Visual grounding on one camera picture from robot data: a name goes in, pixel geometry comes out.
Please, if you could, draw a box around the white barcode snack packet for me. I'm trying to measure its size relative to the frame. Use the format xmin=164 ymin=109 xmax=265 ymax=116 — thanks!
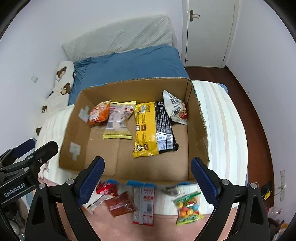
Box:
xmin=82 ymin=192 xmax=113 ymax=214

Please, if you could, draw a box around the red white spicy strip packet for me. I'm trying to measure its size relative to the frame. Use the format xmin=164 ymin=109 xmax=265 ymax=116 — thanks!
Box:
xmin=133 ymin=183 xmax=155 ymax=226

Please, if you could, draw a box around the pink brown suede blanket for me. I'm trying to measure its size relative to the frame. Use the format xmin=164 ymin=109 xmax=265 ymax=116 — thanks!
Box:
xmin=82 ymin=189 xmax=213 ymax=240

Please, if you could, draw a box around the metal door handle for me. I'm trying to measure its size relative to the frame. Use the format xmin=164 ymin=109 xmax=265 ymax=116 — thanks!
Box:
xmin=189 ymin=9 xmax=200 ymax=22

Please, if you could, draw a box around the white padded headboard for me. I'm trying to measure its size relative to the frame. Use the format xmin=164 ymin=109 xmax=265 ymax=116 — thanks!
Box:
xmin=62 ymin=15 xmax=177 ymax=62

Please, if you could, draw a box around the yellow clear pastry snack bag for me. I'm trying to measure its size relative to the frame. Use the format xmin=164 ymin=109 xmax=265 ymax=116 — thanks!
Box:
xmin=103 ymin=101 xmax=137 ymax=140

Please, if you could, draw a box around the orange chip bag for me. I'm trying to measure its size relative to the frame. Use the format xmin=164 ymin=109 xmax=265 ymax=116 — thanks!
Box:
xmin=88 ymin=100 xmax=111 ymax=126

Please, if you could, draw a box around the brown cardboard box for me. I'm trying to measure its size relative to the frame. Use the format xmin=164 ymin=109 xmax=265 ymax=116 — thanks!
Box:
xmin=59 ymin=78 xmax=209 ymax=184

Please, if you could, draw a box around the small red triangle packet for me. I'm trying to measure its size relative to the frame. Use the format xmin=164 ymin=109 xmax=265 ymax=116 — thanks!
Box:
xmin=96 ymin=181 xmax=118 ymax=196

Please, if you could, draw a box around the dark red snack packet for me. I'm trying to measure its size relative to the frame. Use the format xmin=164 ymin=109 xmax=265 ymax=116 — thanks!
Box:
xmin=104 ymin=191 xmax=137 ymax=217

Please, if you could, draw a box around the white striped blanket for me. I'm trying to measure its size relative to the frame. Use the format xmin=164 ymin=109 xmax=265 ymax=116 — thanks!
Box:
xmin=36 ymin=80 xmax=248 ymax=215

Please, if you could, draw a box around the bear print pillow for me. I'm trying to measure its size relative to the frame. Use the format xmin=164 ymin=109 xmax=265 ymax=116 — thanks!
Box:
xmin=35 ymin=61 xmax=75 ymax=137

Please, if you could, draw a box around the white nut snack bag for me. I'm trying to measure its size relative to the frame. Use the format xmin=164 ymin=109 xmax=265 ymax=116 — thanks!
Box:
xmin=163 ymin=90 xmax=187 ymax=125

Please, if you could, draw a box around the green gumball candy bag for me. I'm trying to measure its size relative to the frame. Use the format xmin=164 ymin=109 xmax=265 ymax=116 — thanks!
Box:
xmin=173 ymin=191 xmax=204 ymax=226

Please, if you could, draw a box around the blue bed sheet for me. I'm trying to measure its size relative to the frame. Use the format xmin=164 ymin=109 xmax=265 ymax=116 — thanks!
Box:
xmin=68 ymin=44 xmax=189 ymax=105

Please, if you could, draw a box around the yellow black snack bag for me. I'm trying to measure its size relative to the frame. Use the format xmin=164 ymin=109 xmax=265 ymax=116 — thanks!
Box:
xmin=132 ymin=101 xmax=179 ymax=158

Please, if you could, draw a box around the pale green snack packet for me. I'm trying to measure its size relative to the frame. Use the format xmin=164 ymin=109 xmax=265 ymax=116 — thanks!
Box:
xmin=159 ymin=186 xmax=181 ymax=197

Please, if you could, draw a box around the white door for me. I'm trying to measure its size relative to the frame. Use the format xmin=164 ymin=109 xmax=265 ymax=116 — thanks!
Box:
xmin=182 ymin=0 xmax=239 ymax=68

